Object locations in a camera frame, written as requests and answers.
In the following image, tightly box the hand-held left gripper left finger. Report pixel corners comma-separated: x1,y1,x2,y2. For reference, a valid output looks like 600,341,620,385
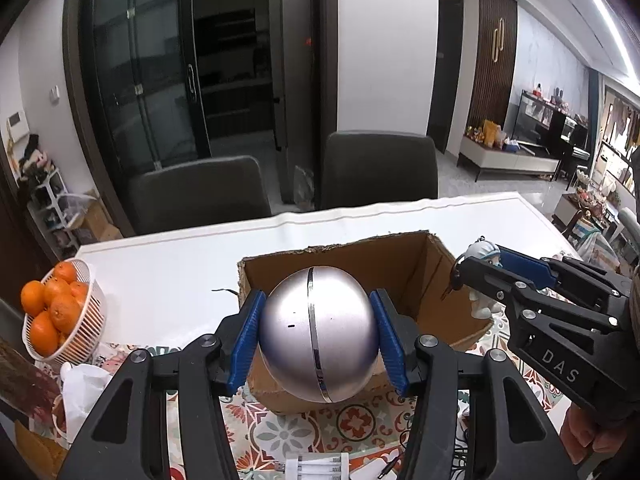
57,289,268,480

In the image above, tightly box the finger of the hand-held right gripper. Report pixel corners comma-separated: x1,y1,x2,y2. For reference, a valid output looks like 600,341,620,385
450,256,626,333
492,246,632,311

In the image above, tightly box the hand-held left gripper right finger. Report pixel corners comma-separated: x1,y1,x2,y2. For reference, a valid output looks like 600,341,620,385
369,288,581,480

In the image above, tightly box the small white figurine toy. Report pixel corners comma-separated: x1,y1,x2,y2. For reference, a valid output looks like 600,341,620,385
462,235,506,320

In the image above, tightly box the silver egg-shaped speaker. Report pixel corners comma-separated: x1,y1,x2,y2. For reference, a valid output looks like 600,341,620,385
258,266,381,403

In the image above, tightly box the white battery charger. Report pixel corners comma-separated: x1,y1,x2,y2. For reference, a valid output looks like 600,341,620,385
285,452,351,480

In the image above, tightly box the person's right hand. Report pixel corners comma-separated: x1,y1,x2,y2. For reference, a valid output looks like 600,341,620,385
560,402,621,466

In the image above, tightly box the striped cloth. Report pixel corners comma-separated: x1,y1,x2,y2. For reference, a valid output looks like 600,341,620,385
570,220,601,256

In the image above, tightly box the patterned tile-print table mat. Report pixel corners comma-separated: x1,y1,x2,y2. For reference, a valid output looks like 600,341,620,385
92,305,576,480

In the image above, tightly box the white low cabinet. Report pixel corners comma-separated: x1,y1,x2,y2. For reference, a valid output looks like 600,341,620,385
457,135,561,181

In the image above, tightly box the black piano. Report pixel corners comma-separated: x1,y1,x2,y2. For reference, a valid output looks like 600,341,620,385
547,110,591,181

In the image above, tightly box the yellow snack bag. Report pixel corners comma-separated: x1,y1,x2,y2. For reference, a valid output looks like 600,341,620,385
482,121,505,148

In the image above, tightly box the grey dining chair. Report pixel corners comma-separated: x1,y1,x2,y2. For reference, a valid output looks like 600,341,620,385
320,131,440,210
127,156,273,236

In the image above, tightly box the white plastic basket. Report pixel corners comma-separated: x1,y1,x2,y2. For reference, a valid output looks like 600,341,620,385
22,258,107,365

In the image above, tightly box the clear plastic bag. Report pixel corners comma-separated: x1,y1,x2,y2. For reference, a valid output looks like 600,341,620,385
292,165,316,208

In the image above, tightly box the display shelf with ornaments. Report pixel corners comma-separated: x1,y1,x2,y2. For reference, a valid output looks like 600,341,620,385
590,80,640,211

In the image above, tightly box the white tissue paper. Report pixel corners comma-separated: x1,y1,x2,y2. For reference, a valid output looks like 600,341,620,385
60,362,113,443

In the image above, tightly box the brown cardboard storage box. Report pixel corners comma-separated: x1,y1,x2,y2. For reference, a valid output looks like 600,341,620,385
72,192,123,246

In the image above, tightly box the pile of oranges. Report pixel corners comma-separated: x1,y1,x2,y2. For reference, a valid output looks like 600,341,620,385
20,261,90,358

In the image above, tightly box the dark interior door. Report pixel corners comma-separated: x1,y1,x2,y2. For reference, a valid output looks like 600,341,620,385
427,0,465,153

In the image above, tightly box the dark red packet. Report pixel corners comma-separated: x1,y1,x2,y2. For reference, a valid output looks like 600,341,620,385
0,337,61,421

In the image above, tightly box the white shelf rack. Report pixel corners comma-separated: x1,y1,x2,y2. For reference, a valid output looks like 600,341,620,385
27,170,71,256

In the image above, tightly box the dark glass sliding door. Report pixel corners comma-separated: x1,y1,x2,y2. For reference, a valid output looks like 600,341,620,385
77,0,211,171

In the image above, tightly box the white intercom panel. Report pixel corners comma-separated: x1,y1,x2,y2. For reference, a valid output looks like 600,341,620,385
6,110,26,143

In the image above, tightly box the wooden slat wall panel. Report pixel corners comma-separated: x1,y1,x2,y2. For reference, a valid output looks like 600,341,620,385
472,0,518,133

